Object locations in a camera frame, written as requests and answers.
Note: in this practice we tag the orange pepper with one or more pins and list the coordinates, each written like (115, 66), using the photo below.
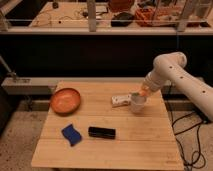
(143, 92)

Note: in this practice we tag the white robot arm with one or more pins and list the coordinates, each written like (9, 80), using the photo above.
(171, 67)

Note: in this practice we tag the orange wooden bowl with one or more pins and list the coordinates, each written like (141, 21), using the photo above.
(65, 101)

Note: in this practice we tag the black rectangular case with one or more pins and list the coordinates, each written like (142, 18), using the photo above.
(102, 132)

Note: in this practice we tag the blue sponge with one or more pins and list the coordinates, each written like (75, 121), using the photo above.
(71, 134)

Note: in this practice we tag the black object on bench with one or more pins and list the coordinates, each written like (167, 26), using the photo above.
(122, 19)

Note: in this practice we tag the orange crate on bench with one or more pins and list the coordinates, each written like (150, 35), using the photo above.
(146, 17)

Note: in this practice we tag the grey metal rail beam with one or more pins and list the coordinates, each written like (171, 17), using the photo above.
(47, 85)

